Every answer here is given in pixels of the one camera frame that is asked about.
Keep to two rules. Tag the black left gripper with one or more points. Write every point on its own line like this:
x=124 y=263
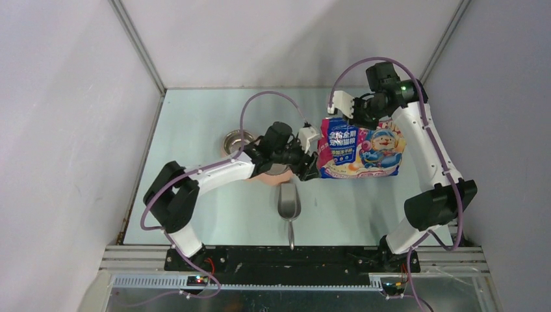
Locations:
x=308 y=173

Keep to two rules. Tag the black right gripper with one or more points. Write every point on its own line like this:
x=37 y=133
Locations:
x=357 y=121

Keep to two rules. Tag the colourful cat food bag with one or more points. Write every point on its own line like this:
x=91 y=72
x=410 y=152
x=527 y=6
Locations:
x=350 y=152

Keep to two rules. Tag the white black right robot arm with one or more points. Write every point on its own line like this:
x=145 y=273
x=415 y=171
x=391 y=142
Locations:
x=445 y=194

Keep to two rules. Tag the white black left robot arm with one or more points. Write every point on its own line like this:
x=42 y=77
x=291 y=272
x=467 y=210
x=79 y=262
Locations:
x=172 y=197

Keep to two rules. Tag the pink double pet bowl stand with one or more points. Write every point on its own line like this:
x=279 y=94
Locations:
x=278 y=174

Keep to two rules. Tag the metal food scoop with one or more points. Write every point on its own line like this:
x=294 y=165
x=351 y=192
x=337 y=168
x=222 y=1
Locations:
x=289 y=208

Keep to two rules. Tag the steel bowl far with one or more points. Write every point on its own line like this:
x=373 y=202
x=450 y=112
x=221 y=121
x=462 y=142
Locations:
x=234 y=139

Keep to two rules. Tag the right controller board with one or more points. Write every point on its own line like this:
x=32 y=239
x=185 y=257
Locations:
x=393 y=288

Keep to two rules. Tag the controller board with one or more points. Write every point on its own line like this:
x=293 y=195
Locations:
x=393 y=288
x=197 y=281

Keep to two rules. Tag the left controller board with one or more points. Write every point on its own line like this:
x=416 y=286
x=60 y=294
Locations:
x=197 y=281

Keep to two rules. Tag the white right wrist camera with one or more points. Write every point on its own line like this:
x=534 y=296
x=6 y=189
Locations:
x=341 y=101

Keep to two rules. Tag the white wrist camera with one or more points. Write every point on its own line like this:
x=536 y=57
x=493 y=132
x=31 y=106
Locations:
x=341 y=101
x=307 y=136

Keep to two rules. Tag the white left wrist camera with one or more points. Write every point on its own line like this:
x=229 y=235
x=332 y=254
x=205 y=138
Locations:
x=307 y=136

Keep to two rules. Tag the aluminium frame rail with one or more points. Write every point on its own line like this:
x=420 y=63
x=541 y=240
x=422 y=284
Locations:
x=162 y=266

